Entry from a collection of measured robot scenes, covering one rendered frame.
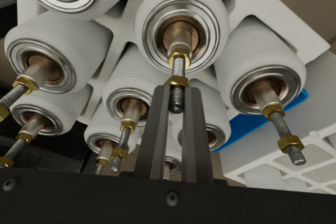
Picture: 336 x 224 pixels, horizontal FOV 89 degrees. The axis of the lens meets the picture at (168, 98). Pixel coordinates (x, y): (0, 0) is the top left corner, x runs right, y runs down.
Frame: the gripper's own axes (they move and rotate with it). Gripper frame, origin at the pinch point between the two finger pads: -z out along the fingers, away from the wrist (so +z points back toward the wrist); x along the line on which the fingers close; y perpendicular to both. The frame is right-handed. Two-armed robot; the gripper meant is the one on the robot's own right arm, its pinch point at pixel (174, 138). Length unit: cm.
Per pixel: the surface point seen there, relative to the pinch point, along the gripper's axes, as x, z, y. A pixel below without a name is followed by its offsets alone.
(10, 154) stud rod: 21.6, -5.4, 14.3
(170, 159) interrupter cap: 0.4, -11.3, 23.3
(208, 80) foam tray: -5.2, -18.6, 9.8
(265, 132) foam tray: -24.3, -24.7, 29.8
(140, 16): 3.8, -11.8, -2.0
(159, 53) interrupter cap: 2.1, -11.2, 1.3
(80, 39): 12.1, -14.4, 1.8
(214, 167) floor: -21, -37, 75
